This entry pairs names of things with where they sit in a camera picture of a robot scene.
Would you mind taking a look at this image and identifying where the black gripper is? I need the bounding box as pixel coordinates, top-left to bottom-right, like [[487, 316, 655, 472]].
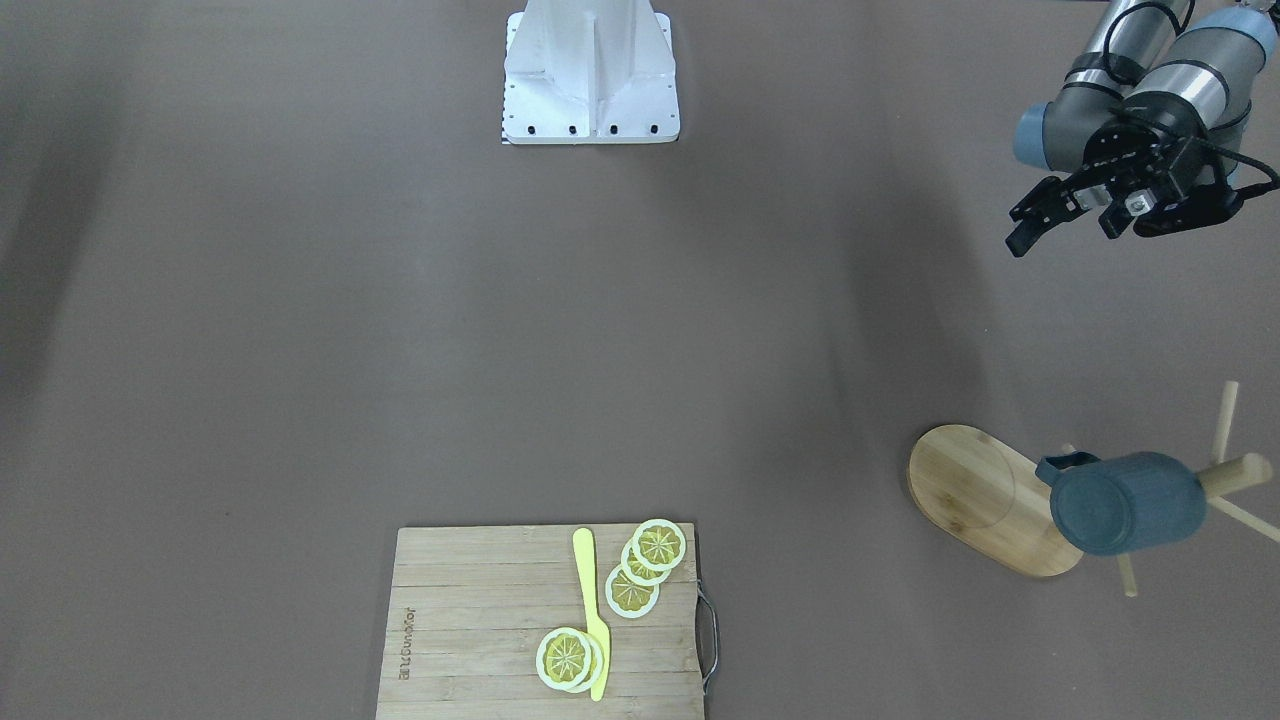
[[1005, 95, 1244, 258]]

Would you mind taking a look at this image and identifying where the blue mug yellow inside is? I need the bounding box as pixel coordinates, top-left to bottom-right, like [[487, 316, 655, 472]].
[[1036, 451, 1207, 556]]

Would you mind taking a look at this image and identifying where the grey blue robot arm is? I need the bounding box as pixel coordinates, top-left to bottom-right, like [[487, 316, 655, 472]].
[[1006, 1, 1277, 258]]

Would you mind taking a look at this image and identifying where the wooden cup storage rack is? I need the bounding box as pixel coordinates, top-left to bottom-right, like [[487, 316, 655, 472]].
[[908, 380, 1277, 598]]

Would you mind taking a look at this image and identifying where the lemon slice top outer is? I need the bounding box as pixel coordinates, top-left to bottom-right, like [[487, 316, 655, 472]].
[[631, 518, 689, 573]]

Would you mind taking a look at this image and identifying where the lemon slice middle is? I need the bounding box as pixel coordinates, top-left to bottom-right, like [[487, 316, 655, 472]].
[[620, 539, 672, 587]]

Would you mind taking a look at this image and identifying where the lemon slice lower of three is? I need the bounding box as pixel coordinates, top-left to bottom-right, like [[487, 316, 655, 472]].
[[605, 565, 660, 619]]

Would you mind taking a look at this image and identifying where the yellow plastic knife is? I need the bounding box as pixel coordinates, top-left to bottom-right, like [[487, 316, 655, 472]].
[[572, 527, 612, 702]]

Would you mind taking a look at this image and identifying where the lemon slice under front one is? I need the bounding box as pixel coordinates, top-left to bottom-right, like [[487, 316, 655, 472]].
[[566, 633, 605, 694]]

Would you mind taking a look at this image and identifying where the lemon slice front by knife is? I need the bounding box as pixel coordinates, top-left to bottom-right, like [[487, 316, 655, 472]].
[[535, 626, 590, 692]]

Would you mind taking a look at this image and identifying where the bamboo cutting board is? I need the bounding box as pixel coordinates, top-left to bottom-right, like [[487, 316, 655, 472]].
[[375, 521, 718, 719]]

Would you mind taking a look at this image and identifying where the white metal mount base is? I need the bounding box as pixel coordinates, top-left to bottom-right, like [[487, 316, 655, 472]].
[[500, 1, 681, 146]]

